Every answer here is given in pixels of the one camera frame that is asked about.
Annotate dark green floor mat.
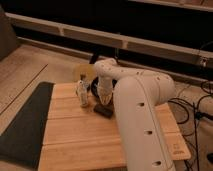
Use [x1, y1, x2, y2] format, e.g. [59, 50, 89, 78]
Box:
[0, 82, 54, 169]

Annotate dark ceramic bowl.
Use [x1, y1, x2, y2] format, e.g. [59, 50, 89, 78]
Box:
[91, 77, 117, 99]

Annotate clear plastic bottle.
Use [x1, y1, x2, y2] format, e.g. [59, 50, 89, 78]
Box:
[76, 74, 90, 107]

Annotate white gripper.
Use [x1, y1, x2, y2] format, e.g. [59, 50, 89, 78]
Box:
[97, 84, 113, 105]

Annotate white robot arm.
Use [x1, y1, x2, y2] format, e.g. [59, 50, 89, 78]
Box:
[94, 59, 176, 171]

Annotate black floor cables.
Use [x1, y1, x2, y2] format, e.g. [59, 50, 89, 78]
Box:
[168, 79, 213, 171]

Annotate white metal rail frame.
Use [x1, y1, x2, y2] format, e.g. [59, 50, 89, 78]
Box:
[6, 13, 213, 68]

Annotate dark brown rectangular block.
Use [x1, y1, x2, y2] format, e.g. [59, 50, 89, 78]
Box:
[94, 104, 113, 118]

